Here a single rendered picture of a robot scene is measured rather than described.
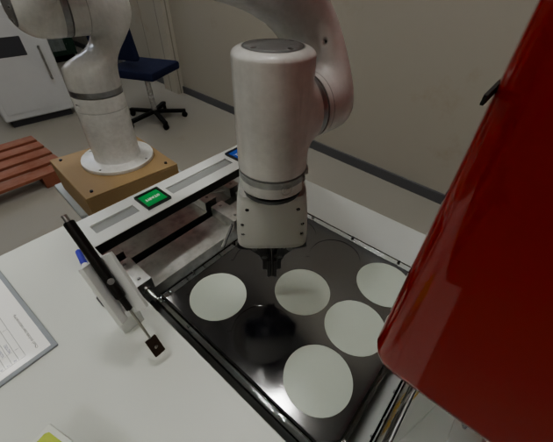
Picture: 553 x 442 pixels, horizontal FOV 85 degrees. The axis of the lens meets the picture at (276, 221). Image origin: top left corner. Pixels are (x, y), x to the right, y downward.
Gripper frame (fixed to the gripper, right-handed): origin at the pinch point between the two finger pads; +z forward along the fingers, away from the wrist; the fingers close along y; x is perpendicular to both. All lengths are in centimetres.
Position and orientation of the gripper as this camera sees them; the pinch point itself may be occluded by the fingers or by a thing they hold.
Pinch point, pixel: (271, 262)
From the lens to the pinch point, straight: 50.3
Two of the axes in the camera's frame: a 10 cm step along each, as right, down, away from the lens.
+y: -10.0, 0.2, -0.5
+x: 0.5, 6.6, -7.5
